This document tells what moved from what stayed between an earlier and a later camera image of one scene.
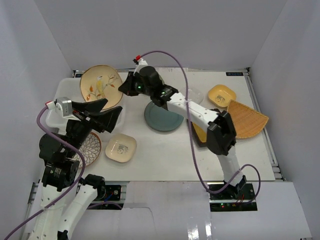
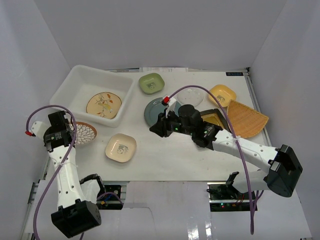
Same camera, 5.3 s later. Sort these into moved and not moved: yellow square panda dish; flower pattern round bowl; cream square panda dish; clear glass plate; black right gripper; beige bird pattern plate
Moved: flower pattern round bowl; black right gripper; beige bird pattern plate
Not moved: cream square panda dish; yellow square panda dish; clear glass plate
